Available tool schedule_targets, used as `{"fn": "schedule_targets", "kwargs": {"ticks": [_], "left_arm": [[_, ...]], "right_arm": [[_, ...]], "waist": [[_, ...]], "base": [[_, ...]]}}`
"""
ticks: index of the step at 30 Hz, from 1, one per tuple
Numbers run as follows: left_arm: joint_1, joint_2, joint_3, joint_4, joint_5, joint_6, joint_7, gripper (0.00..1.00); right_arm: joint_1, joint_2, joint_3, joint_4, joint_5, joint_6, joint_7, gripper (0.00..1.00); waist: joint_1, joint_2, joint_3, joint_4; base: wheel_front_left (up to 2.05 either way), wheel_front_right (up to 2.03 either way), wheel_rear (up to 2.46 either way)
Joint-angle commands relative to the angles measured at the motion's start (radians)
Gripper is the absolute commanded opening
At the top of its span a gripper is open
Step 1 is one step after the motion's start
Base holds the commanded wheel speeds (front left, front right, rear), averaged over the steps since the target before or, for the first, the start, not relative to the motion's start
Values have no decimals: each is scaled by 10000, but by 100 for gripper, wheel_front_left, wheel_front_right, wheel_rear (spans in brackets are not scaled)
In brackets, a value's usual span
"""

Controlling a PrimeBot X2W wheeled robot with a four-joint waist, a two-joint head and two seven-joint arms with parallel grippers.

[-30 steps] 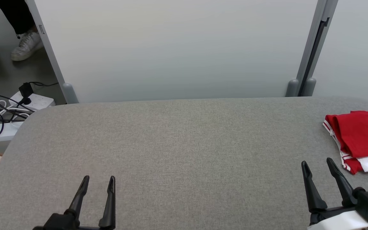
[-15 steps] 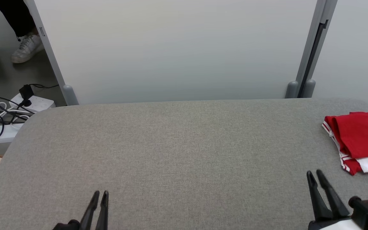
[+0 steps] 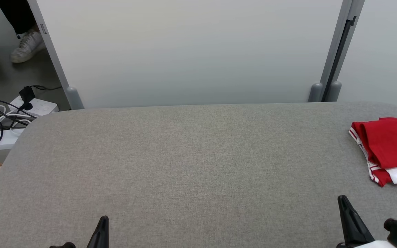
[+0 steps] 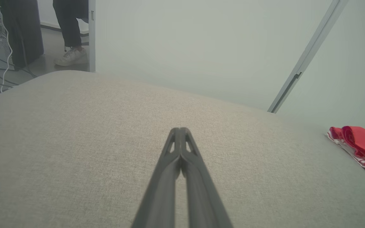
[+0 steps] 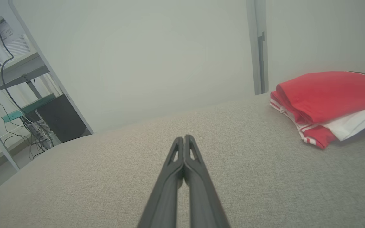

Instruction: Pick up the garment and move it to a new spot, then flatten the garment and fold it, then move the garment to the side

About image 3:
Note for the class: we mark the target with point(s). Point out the grey slim partition post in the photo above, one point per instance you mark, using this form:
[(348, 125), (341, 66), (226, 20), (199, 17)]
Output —
[(74, 100)]

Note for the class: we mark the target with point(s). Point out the red shirt with white sleeves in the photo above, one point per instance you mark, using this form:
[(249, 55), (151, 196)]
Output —
[(391, 144)]

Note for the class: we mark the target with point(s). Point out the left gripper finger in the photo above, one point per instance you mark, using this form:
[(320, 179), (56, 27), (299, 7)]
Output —
[(95, 241), (105, 237)]

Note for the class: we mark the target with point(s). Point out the white sneaker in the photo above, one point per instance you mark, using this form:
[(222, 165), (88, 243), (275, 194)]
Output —
[(26, 46)]

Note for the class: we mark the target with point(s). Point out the grey double partition post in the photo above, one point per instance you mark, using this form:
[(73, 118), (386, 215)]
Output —
[(332, 58)]

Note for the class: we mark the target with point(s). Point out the black trouser leg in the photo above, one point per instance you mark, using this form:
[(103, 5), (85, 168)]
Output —
[(16, 13)]

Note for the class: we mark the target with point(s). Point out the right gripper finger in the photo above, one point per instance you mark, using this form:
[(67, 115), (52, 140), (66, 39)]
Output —
[(348, 234), (362, 230)]

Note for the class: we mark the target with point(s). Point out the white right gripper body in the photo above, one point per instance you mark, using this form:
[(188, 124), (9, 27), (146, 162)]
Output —
[(377, 245)]

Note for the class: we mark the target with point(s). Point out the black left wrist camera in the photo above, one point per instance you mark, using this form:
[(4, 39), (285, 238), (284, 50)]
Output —
[(62, 245)]

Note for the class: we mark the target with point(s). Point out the black plug adapter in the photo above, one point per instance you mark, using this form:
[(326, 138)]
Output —
[(27, 96)]

